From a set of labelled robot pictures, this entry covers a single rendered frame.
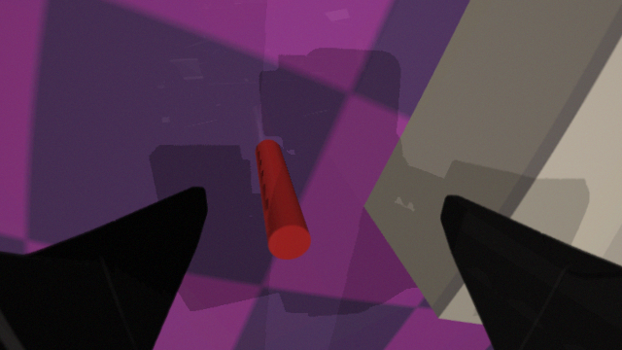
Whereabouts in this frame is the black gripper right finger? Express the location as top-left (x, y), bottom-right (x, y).
top-left (440, 194), bottom-right (622, 350)

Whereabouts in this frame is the red cylinder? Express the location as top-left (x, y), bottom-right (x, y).
top-left (255, 139), bottom-right (311, 260)

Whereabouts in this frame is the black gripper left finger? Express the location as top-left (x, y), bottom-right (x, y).
top-left (0, 187), bottom-right (208, 350)

